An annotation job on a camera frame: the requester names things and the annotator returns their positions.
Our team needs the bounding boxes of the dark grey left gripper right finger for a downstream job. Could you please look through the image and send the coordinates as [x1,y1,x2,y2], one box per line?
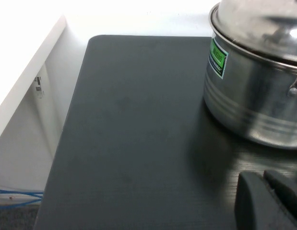
[263,169,297,215]

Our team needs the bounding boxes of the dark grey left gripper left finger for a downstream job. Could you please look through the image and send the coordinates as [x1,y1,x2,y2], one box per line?
[234,172,297,230]

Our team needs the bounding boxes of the stainless steel lid black knob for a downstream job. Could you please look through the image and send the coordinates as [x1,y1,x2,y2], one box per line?
[209,0,297,70]

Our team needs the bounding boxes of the black table mat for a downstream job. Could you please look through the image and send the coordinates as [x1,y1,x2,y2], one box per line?
[35,34,297,230]

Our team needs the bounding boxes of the stainless steel pot black handles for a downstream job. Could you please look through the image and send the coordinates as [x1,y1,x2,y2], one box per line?
[202,4,297,150]

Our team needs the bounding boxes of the blue cable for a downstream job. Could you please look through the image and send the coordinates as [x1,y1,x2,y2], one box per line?
[0,188,45,208]

